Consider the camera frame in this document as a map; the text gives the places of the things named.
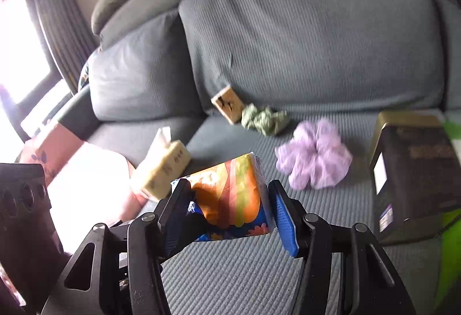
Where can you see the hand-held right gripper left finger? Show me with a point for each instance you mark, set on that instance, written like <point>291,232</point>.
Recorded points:
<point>176,225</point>

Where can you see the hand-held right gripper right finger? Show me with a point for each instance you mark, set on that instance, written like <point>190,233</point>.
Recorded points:
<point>284,225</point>

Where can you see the blue floral tissue packet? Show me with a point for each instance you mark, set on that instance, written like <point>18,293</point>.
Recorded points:
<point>230,192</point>

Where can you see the large yellow tissue pack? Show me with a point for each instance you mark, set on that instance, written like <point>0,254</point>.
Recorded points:
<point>162,171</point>

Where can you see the grey sofa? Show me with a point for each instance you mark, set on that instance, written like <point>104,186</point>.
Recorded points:
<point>234,271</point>

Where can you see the pink floral pillow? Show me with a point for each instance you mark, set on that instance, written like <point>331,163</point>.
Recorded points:
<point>46,153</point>

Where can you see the pink blanket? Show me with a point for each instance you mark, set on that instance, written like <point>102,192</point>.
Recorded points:
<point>93,192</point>

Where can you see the purple scrunchie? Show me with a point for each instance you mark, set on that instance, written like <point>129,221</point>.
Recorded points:
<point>313,153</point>

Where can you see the green scrunchie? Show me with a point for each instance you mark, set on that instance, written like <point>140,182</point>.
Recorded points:
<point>263,119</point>

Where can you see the dark box with gold edge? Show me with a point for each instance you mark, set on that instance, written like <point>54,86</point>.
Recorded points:
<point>414,174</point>

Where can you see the bright green bag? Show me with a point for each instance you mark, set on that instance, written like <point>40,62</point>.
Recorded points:
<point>450,257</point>

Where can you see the bright window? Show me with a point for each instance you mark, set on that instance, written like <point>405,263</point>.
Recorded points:
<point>21,48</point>

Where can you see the large grey back cushion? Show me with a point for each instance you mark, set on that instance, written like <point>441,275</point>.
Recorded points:
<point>306,30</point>

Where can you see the grey curtain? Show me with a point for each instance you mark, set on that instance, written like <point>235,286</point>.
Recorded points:
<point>61,20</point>

